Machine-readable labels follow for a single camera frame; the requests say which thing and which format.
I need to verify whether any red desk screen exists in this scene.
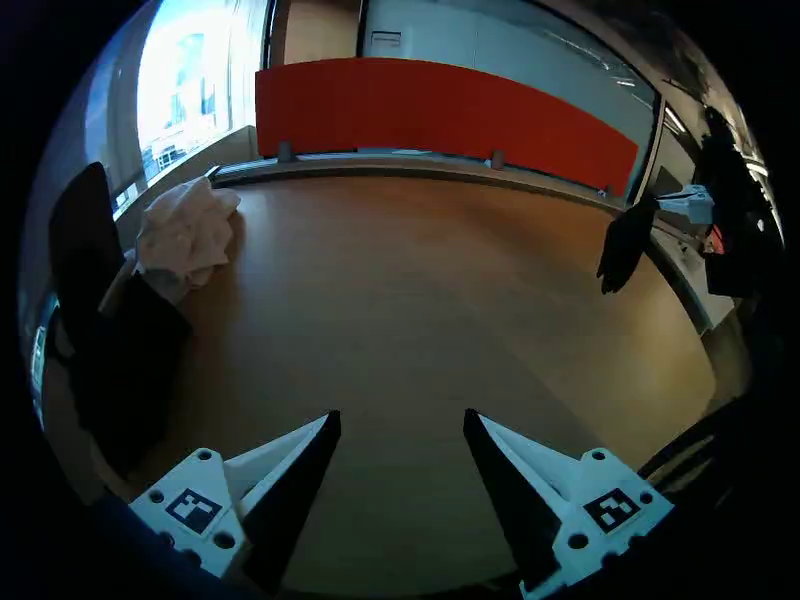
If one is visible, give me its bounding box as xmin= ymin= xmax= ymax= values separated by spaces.
xmin=208 ymin=57 xmax=640 ymax=209

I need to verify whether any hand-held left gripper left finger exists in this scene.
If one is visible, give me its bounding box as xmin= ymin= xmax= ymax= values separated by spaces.
xmin=128 ymin=409 xmax=343 ymax=594

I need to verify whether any heap of white towels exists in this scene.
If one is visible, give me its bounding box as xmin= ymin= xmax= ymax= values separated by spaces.
xmin=135 ymin=176 xmax=243 ymax=293

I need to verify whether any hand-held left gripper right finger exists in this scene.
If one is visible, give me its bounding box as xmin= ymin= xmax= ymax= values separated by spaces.
xmin=462 ymin=408 xmax=676 ymax=599

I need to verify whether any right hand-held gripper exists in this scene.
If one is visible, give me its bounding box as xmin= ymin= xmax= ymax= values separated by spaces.
xmin=653 ymin=107 xmax=786 ymax=299

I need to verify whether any black office chair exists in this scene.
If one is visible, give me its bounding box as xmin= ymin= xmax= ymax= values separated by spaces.
xmin=47 ymin=161 xmax=128 ymax=317

